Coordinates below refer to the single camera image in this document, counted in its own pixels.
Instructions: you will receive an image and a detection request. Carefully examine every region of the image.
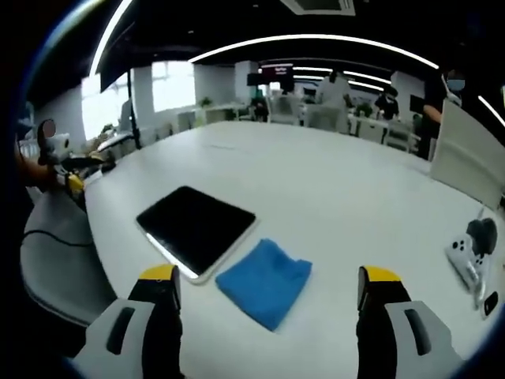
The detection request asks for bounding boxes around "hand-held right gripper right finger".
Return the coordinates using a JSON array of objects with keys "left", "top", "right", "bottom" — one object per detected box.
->
[{"left": 356, "top": 265, "right": 466, "bottom": 379}]

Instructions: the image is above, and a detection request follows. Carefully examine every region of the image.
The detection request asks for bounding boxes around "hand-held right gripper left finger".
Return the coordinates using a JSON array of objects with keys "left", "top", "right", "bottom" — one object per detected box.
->
[{"left": 73, "top": 264, "right": 185, "bottom": 379}]

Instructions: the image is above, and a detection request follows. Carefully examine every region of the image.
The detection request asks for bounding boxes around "dark rectangular mirror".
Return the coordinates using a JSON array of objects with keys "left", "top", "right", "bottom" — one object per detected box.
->
[{"left": 135, "top": 186, "right": 260, "bottom": 286}]

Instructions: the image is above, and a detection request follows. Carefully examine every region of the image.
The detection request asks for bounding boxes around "blue cleaning cloth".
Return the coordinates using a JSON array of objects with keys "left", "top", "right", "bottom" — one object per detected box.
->
[{"left": 215, "top": 238, "right": 313, "bottom": 332}]

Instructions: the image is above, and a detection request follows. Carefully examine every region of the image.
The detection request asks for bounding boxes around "grey office chair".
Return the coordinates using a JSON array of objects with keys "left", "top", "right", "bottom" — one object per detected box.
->
[{"left": 20, "top": 188, "right": 118, "bottom": 328}]

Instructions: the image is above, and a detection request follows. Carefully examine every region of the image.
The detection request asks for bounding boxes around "black light stand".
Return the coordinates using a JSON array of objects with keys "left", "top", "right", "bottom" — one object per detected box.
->
[{"left": 125, "top": 69, "right": 143, "bottom": 151}]

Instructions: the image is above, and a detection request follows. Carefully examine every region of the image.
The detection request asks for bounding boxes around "small black device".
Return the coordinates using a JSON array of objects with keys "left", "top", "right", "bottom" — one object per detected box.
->
[{"left": 482, "top": 291, "right": 499, "bottom": 317}]

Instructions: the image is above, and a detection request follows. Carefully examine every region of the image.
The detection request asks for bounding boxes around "white game controller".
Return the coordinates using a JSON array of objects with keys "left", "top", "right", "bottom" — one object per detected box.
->
[{"left": 445, "top": 233, "right": 494, "bottom": 295}]

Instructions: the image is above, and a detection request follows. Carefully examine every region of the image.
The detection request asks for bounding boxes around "dark grey headset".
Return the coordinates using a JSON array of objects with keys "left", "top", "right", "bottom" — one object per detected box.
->
[{"left": 466, "top": 216, "right": 499, "bottom": 256}]

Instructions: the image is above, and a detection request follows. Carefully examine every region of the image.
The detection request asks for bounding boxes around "white partition panel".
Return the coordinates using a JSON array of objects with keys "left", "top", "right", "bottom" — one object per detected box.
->
[{"left": 428, "top": 98, "right": 505, "bottom": 212}]

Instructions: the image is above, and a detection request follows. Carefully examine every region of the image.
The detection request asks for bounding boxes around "black cable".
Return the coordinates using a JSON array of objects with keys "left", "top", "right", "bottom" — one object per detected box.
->
[{"left": 21, "top": 230, "right": 94, "bottom": 249}]

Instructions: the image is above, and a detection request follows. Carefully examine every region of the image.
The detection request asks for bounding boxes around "wall screen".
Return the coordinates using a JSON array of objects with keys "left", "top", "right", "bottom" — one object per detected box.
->
[{"left": 260, "top": 62, "right": 295, "bottom": 84}]

